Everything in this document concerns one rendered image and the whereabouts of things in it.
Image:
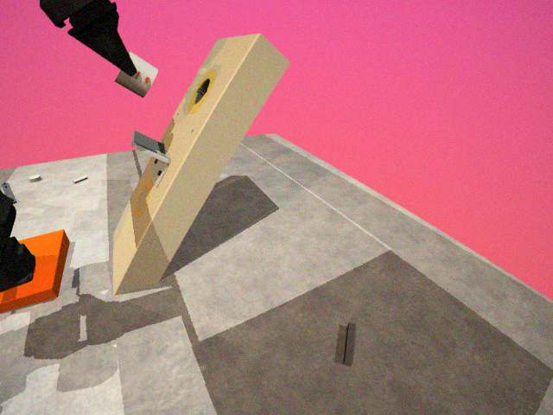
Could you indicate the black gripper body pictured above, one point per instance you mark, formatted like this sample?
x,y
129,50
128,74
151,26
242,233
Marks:
x,y
78,10

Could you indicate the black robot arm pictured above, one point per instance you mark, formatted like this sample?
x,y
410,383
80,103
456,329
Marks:
x,y
17,263

